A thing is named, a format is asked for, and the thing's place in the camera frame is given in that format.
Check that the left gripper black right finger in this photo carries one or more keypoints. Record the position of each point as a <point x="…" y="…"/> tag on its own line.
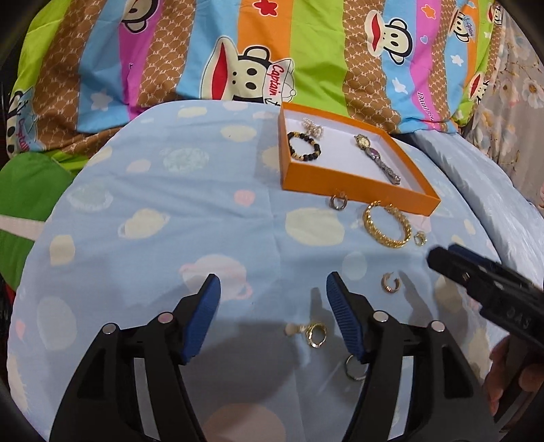
<point x="446" y="401"/>

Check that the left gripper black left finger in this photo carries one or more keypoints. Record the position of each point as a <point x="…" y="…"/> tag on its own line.
<point x="100" y="402"/>

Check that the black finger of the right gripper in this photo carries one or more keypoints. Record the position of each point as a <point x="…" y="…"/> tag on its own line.
<point x="469" y="257"/>
<point x="475" y="280"/>

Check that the ribbed gold hoop earring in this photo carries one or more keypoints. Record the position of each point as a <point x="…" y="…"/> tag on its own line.
<point x="390" y="284"/>

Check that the gold chain bangle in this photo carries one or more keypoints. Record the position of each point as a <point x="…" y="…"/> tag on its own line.
<point x="387" y="225"/>

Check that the gold hoop pearl earring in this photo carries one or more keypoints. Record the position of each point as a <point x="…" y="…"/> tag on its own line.
<point x="315" y="333"/>

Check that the silver metal wrist watch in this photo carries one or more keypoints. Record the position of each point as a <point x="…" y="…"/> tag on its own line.
<point x="386" y="170"/>

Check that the orange jewelry box tray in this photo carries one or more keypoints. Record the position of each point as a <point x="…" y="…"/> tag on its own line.
<point x="342" y="167"/>

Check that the light blue duvet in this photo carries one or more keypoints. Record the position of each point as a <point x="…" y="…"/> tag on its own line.
<point x="512" y="223"/>

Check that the small gold stud earring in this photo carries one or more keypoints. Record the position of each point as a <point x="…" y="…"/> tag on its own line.
<point x="420" y="238"/>

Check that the grey floral fabric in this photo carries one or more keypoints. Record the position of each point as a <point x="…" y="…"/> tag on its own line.
<point x="507" y="125"/>

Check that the small hoop earring by box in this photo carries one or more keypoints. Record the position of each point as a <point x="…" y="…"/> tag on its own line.
<point x="338" y="202"/>

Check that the gold wrist watch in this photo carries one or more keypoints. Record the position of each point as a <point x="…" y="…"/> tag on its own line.
<point x="362" y="141"/>

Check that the colourful monkey print blanket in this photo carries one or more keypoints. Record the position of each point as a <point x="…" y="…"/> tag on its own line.
<point x="88" y="68"/>

